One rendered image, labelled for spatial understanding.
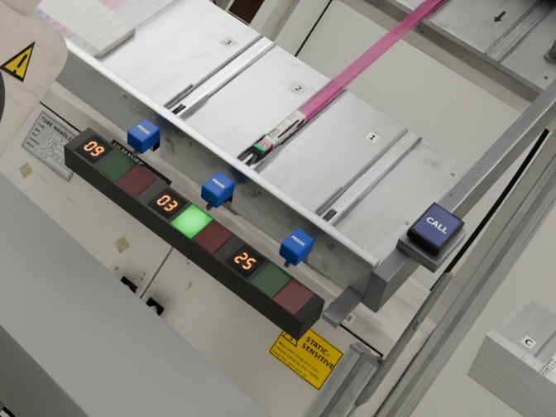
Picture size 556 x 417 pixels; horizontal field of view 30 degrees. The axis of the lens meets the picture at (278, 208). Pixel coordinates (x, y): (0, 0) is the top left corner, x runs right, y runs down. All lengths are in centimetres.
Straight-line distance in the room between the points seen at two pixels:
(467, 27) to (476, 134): 171
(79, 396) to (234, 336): 78
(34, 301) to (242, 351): 69
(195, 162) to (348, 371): 29
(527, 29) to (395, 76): 176
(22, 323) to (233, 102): 53
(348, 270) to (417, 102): 204
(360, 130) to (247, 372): 42
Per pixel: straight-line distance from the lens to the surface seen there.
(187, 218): 112
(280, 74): 126
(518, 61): 136
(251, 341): 146
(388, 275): 108
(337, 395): 112
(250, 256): 109
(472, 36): 137
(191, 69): 125
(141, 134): 116
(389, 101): 314
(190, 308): 150
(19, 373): 73
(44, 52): 61
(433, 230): 108
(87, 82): 125
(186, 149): 117
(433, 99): 311
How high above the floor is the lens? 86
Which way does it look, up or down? 8 degrees down
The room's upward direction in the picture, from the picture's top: 33 degrees clockwise
